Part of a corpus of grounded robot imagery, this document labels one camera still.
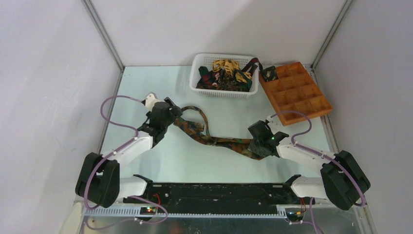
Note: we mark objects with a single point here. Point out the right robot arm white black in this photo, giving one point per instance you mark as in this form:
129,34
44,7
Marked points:
339,179

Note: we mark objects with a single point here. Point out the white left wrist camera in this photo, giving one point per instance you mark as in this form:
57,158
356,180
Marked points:
150,101

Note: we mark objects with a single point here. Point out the red navy striped tie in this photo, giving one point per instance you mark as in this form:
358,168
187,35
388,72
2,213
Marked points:
252,66

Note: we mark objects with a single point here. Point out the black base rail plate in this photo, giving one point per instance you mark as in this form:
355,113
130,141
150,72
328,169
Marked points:
222,198

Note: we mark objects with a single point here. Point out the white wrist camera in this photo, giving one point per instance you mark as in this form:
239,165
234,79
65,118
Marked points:
150,101
274,124

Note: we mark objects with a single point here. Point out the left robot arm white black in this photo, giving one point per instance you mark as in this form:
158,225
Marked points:
100,183

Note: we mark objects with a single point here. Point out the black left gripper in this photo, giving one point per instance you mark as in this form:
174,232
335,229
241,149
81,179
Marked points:
174,112

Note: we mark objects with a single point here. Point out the brown dark patterned tie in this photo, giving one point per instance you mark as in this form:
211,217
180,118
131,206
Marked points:
217,81

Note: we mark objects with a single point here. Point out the rolled dark patterned tie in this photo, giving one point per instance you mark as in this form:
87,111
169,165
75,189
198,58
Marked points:
269,74

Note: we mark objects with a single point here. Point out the green navy plaid tie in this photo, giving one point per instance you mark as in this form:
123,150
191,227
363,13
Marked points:
204,70

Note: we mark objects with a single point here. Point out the orange compartment tray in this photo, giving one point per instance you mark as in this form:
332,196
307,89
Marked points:
295,90

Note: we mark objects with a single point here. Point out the white plastic mesh basket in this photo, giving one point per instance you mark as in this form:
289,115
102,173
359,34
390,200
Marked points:
205,59

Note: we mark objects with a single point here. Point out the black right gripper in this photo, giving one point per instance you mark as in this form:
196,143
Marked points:
253,147

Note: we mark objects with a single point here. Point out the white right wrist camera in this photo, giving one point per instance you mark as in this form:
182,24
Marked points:
274,124

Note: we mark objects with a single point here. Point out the dark floral patterned tie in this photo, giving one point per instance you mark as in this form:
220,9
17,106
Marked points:
200,133

